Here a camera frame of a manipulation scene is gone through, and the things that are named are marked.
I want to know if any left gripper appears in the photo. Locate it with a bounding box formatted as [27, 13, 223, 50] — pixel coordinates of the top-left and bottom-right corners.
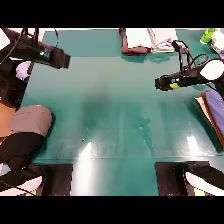
[49, 47, 72, 70]

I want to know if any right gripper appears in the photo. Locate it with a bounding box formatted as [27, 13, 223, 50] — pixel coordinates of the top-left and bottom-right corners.
[154, 74, 183, 91]

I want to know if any cream garment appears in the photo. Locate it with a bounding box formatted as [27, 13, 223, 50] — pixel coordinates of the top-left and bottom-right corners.
[194, 96, 216, 133]

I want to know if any white garment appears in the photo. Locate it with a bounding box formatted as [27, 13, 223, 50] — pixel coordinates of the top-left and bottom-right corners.
[125, 28, 154, 49]
[211, 28, 224, 55]
[147, 28, 181, 54]

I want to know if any blue garment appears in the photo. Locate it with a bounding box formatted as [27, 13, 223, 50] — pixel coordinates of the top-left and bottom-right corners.
[201, 89, 224, 141]

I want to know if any bright green object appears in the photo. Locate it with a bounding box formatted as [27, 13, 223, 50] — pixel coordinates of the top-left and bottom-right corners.
[199, 28, 217, 45]

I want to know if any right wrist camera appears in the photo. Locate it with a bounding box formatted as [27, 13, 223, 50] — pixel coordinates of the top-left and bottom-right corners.
[171, 39, 192, 73]

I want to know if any black cable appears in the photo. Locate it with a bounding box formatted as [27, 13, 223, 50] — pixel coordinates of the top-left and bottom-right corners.
[189, 52, 211, 68]

